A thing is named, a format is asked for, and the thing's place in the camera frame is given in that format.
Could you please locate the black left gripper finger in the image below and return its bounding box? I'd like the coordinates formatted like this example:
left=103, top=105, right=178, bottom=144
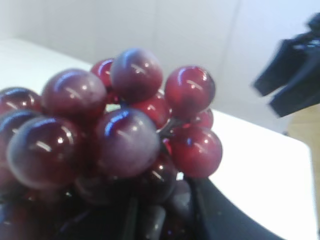
left=189, top=178, right=281, bottom=240

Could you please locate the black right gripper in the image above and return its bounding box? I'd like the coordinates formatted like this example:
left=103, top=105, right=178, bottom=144
left=253, top=13, right=320, bottom=118

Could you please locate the red artificial grape bunch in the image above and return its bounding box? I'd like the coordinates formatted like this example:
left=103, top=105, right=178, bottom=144
left=0, top=48, right=223, bottom=240

